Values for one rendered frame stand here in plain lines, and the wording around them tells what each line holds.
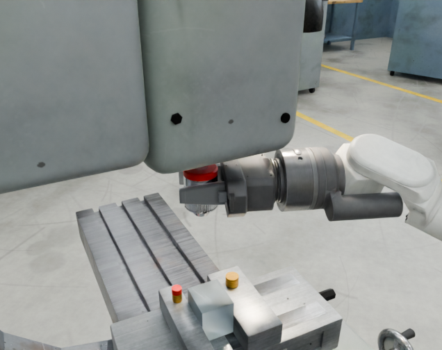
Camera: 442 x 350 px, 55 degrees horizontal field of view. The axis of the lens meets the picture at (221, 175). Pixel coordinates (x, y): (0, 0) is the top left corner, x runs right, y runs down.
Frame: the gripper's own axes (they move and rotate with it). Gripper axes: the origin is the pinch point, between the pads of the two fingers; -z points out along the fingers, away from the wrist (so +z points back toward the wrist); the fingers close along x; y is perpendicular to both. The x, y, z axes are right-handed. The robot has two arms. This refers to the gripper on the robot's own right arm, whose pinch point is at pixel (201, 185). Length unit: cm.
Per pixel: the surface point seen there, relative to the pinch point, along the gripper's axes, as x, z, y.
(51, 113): 17.9, -12.4, -16.8
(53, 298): -118, -71, 123
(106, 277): -19.9, -19.5, 31.3
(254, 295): 0.2, 7.9, 20.6
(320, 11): -12.7, 18.9, -20.8
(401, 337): -19, 49, 56
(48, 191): -233, -103, 123
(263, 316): 4.8, 8.5, 20.6
